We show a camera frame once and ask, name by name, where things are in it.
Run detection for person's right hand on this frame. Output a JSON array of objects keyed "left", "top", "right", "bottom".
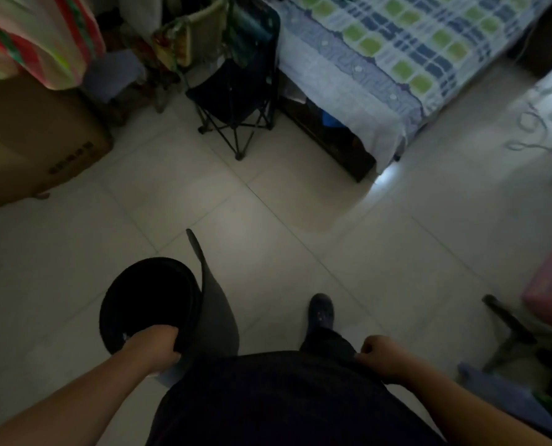
[{"left": 354, "top": 334, "right": 414, "bottom": 385}]

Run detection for person's left hand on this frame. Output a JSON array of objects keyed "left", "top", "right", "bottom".
[{"left": 121, "top": 324, "right": 182, "bottom": 374}]

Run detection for black yoga mat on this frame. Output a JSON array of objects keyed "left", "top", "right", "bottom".
[{"left": 99, "top": 228, "right": 240, "bottom": 388}]

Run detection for person's left forearm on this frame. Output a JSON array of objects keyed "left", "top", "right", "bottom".
[{"left": 0, "top": 350, "right": 156, "bottom": 446}]

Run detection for person's right forearm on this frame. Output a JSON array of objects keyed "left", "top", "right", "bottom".
[{"left": 394, "top": 362, "right": 552, "bottom": 446}]

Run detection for person's dark trousers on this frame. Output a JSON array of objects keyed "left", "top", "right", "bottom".
[{"left": 300, "top": 326, "right": 358, "bottom": 363}]

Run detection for person's dark shoe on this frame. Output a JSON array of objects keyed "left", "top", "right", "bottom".
[{"left": 308, "top": 293, "right": 334, "bottom": 332}]

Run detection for person's dark shirt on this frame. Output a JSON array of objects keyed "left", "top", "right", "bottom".
[{"left": 146, "top": 350, "right": 446, "bottom": 446}]

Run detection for blue cloth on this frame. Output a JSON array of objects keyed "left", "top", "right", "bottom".
[{"left": 457, "top": 362, "right": 552, "bottom": 437}]

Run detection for brown cardboard box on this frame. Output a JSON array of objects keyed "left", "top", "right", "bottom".
[{"left": 0, "top": 76, "right": 115, "bottom": 209}]

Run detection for black folding camp chair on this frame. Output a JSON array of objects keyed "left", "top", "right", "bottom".
[{"left": 185, "top": 0, "right": 282, "bottom": 161}]

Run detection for bed with checked sheet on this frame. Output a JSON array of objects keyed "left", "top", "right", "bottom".
[{"left": 271, "top": 0, "right": 552, "bottom": 174}]

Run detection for beige bag with patterned trim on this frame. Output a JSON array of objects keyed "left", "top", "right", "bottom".
[{"left": 153, "top": 0, "right": 232, "bottom": 70}]

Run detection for striped pink green cloth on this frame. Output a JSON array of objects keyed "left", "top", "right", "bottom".
[{"left": 0, "top": 0, "right": 107, "bottom": 91}]

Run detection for dark wooden bed frame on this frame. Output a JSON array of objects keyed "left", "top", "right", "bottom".
[{"left": 278, "top": 72, "right": 379, "bottom": 184}]

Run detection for white coiled cable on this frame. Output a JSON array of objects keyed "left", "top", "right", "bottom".
[{"left": 506, "top": 72, "right": 552, "bottom": 158}]

